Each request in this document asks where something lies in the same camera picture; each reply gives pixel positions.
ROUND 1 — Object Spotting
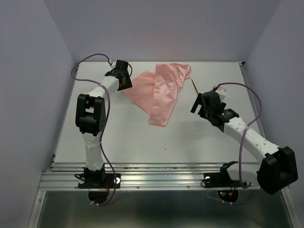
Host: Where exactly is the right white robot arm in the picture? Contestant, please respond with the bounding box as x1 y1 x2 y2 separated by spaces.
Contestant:
191 91 298 195

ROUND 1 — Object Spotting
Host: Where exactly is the pink cloth napkin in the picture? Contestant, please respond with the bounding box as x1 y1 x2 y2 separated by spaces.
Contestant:
121 63 191 127

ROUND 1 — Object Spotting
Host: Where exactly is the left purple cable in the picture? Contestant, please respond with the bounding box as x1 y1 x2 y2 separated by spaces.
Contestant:
71 53 122 207

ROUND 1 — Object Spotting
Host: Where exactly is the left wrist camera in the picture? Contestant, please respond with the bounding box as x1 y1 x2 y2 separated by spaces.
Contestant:
108 60 117 69

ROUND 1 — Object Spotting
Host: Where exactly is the aluminium rail frame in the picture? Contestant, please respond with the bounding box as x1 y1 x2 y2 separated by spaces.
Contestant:
28 62 295 228

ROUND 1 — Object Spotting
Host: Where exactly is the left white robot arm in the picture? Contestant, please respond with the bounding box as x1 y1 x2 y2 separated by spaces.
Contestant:
75 60 132 189

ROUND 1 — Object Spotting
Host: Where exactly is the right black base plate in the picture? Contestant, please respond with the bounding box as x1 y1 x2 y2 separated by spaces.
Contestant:
201 172 236 189

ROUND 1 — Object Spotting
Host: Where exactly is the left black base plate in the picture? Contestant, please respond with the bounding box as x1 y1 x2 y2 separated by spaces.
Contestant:
76 173 121 190

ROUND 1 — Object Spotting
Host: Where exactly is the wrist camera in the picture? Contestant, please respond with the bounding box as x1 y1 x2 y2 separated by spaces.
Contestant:
214 86 227 102
108 60 117 69

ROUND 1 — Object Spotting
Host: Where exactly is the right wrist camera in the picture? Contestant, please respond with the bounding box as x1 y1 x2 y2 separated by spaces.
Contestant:
214 86 227 102

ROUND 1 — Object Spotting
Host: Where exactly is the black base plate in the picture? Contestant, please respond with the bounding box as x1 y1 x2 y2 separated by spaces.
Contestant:
76 173 121 190
201 172 236 189

